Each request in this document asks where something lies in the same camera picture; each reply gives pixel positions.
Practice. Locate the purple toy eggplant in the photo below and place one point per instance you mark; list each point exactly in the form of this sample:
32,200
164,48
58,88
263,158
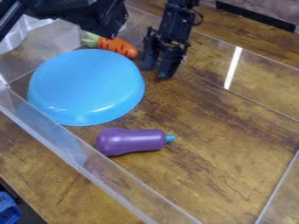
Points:
118,141

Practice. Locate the orange toy carrot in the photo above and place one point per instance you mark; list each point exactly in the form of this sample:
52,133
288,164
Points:
115,45

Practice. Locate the blue object at corner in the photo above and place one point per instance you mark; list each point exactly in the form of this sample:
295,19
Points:
9,210

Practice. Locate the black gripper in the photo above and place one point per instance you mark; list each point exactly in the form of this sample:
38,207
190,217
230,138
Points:
179,18

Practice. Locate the blue upturned bowl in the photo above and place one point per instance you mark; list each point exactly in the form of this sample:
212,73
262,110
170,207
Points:
86,87

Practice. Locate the clear acrylic enclosure wall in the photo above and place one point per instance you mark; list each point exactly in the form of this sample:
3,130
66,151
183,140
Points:
230,171

